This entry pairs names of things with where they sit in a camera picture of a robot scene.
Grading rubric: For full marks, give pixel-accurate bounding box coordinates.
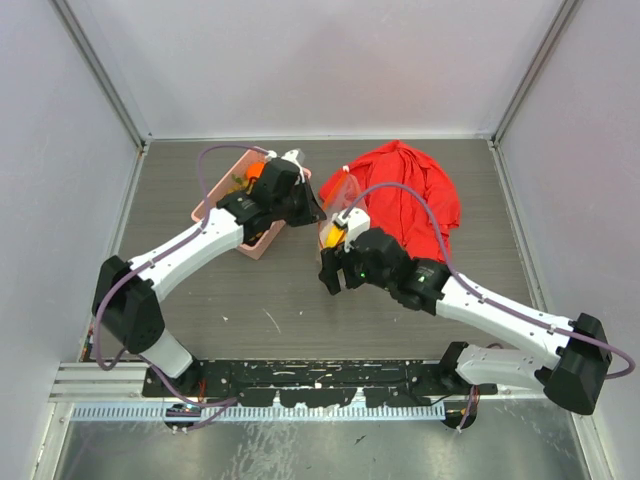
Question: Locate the yellow lemon fruit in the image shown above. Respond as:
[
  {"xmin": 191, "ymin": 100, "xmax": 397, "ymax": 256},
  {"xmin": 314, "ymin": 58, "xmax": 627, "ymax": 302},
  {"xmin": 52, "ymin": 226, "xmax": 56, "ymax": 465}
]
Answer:
[{"xmin": 320, "ymin": 223, "xmax": 346, "ymax": 248}]

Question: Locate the orange tangerine fruit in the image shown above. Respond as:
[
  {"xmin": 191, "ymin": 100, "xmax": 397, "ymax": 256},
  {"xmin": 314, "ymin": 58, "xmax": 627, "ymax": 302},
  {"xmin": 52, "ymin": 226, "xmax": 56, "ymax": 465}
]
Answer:
[{"xmin": 245, "ymin": 162, "xmax": 265, "ymax": 181}]

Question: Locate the clear zip top bag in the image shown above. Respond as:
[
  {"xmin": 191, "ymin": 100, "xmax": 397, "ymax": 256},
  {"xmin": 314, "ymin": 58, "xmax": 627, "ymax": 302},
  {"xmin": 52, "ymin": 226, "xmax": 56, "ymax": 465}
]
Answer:
[{"xmin": 318, "ymin": 166, "xmax": 368, "ymax": 251}]

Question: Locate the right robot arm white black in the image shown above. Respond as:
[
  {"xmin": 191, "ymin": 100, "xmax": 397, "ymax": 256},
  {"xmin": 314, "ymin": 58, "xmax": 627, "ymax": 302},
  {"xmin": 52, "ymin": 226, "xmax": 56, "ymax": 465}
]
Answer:
[{"xmin": 319, "ymin": 226, "xmax": 612, "ymax": 415}]

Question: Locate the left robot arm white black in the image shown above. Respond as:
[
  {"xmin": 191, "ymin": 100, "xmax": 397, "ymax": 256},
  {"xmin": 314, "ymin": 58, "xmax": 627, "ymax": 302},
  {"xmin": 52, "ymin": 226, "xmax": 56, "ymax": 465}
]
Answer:
[{"xmin": 92, "ymin": 149, "xmax": 325, "ymax": 396}]

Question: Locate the brown longan bunch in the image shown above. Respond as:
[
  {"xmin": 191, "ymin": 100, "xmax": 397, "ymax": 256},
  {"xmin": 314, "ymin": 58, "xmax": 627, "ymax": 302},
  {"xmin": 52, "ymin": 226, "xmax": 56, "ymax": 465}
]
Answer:
[{"xmin": 227, "ymin": 174, "xmax": 257, "ymax": 194}]

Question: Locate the pink plastic basket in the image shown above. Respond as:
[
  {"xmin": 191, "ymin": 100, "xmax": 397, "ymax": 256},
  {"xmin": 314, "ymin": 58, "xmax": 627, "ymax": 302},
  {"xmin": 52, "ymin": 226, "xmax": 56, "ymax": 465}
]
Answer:
[{"xmin": 192, "ymin": 146, "xmax": 310, "ymax": 259}]

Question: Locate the red cloth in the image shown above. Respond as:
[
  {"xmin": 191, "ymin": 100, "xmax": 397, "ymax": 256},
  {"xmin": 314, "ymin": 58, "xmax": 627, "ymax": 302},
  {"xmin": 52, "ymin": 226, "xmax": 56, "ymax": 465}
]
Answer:
[{"xmin": 347, "ymin": 140, "xmax": 461, "ymax": 263}]

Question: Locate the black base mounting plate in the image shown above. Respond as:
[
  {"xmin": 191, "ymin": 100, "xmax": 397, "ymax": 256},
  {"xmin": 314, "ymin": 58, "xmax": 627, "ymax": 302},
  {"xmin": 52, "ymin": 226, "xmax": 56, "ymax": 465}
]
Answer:
[{"xmin": 170, "ymin": 360, "xmax": 471, "ymax": 408}]

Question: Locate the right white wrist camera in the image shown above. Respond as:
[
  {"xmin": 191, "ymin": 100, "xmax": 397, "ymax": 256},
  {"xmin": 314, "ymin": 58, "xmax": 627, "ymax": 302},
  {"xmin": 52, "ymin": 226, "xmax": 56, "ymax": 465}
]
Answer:
[{"xmin": 333, "ymin": 208, "xmax": 370, "ymax": 252}]

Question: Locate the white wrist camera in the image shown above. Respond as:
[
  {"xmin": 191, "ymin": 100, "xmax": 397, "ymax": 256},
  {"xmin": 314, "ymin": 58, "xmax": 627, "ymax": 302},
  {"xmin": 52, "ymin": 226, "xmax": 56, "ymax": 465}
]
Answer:
[
  {"xmin": 265, "ymin": 149, "xmax": 307, "ymax": 184},
  {"xmin": 333, "ymin": 208, "xmax": 370, "ymax": 252}
]

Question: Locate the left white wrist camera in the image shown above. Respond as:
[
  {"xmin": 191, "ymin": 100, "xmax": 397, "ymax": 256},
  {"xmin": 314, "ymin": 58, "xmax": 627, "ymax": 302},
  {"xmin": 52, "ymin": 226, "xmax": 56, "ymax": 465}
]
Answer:
[{"xmin": 265, "ymin": 149, "xmax": 307, "ymax": 184}]

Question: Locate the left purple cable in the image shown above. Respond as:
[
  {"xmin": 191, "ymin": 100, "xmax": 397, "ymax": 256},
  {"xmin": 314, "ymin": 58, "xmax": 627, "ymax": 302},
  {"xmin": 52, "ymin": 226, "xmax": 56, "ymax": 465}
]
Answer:
[{"xmin": 94, "ymin": 144, "xmax": 274, "ymax": 431}]

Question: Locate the white slotted cable duct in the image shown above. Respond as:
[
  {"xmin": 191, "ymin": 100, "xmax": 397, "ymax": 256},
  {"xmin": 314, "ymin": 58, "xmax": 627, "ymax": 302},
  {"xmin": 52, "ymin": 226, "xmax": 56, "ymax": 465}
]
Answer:
[{"xmin": 71, "ymin": 402, "xmax": 446, "ymax": 422}]

